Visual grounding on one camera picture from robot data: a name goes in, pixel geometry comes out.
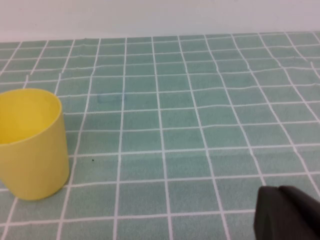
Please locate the yellow plastic cup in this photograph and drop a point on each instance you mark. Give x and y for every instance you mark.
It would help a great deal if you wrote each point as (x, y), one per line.
(35, 160)

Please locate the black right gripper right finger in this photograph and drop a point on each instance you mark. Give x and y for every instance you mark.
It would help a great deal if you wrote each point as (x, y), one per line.
(305, 202)

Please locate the green checkered tablecloth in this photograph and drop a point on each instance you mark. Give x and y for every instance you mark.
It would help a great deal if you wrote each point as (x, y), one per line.
(175, 125)

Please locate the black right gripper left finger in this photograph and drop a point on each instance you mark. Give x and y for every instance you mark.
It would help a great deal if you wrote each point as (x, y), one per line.
(277, 220)

